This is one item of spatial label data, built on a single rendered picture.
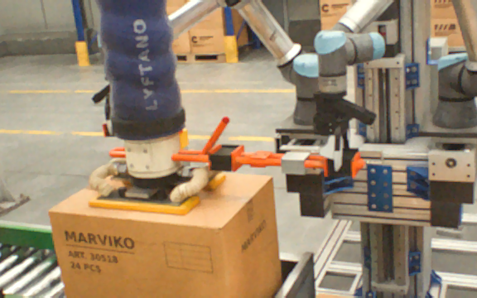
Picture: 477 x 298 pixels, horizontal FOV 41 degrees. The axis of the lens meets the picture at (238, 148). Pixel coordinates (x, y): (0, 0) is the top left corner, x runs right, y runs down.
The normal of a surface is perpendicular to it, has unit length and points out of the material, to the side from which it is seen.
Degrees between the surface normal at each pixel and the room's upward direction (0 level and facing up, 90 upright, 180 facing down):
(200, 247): 90
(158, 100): 80
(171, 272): 90
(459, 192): 90
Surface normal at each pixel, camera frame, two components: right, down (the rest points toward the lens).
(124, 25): -0.03, 0.08
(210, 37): -0.37, 0.29
